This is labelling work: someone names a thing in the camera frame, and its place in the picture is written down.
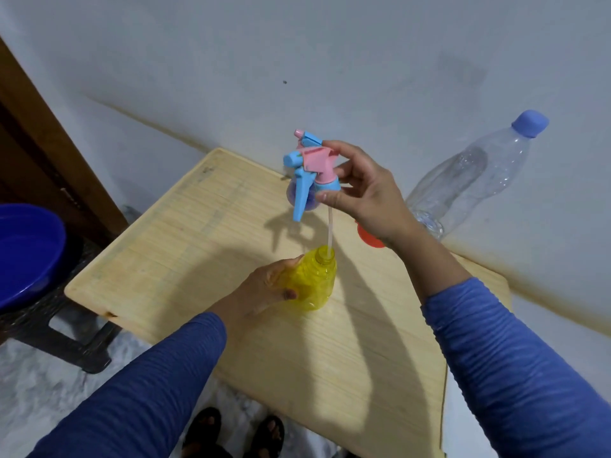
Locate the person's left hand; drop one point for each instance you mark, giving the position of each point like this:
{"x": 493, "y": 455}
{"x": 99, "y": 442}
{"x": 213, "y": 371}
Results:
{"x": 253, "y": 293}

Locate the orange plastic funnel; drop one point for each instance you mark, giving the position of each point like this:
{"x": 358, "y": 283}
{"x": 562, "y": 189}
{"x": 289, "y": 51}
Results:
{"x": 370, "y": 238}

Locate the yellow spray bottle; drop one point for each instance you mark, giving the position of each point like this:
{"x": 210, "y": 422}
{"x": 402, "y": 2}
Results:
{"x": 315, "y": 281}

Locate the person's right forearm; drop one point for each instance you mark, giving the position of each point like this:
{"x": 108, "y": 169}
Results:
{"x": 515, "y": 367}

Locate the person's black sandal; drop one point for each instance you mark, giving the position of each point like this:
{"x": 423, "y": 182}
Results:
{"x": 267, "y": 438}
{"x": 203, "y": 431}

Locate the blue bottle cap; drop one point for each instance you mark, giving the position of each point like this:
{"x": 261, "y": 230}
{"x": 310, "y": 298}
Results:
{"x": 530, "y": 123}

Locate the black plastic stool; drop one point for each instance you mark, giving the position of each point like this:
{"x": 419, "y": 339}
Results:
{"x": 71, "y": 348}

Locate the person's right hand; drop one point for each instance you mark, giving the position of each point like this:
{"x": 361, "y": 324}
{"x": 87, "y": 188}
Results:
{"x": 377, "y": 200}

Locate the brown wooden door frame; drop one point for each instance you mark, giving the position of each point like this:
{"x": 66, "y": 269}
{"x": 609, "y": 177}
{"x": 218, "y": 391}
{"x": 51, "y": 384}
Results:
{"x": 47, "y": 152}

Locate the person's right black sandal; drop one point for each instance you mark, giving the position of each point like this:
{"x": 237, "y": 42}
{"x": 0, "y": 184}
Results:
{"x": 267, "y": 438}

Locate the clear plastic water bottle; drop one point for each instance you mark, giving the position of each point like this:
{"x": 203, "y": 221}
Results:
{"x": 468, "y": 176}

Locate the blue plastic basin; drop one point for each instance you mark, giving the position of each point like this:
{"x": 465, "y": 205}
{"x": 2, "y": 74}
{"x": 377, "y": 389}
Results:
{"x": 24, "y": 252}

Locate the person's left forearm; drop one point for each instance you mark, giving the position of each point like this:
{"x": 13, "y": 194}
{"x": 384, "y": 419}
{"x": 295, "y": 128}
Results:
{"x": 143, "y": 395}

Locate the person's left black sandal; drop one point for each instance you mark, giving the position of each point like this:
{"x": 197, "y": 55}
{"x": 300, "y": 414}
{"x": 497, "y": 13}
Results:
{"x": 203, "y": 431}

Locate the purple spray bottle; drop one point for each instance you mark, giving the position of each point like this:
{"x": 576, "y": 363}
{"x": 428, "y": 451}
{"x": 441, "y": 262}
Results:
{"x": 290, "y": 195}

